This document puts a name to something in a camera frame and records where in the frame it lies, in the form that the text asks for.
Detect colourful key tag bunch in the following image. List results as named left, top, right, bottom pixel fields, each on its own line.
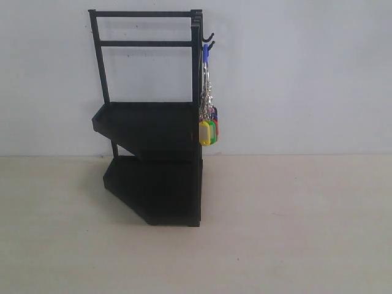
left=198, top=41, right=219, bottom=146

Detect black two-tier rack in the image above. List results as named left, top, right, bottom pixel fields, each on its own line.
left=89, top=9, right=214, bottom=227

